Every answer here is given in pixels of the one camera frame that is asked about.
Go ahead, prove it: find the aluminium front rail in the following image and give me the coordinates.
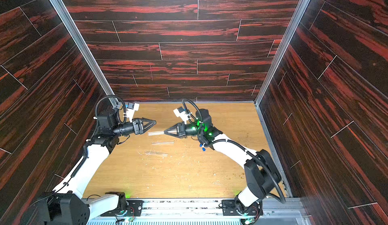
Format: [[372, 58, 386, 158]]
[[78, 198, 312, 225]]

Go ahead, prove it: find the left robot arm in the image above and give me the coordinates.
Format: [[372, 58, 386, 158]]
[[27, 95, 157, 225]]

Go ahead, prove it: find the clear test tube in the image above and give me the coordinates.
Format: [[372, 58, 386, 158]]
[[144, 151, 168, 157], [148, 131, 164, 136], [152, 142, 174, 146]]

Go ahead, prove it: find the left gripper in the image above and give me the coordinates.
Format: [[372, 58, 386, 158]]
[[112, 118, 155, 139]]

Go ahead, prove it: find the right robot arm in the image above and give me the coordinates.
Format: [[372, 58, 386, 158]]
[[164, 99, 286, 214]]

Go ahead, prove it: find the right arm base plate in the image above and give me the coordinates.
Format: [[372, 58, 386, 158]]
[[218, 199, 263, 217]]

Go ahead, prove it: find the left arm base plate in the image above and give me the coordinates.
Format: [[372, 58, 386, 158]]
[[101, 200, 143, 218]]

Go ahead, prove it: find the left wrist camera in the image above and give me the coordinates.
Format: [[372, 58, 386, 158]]
[[124, 102, 139, 122]]

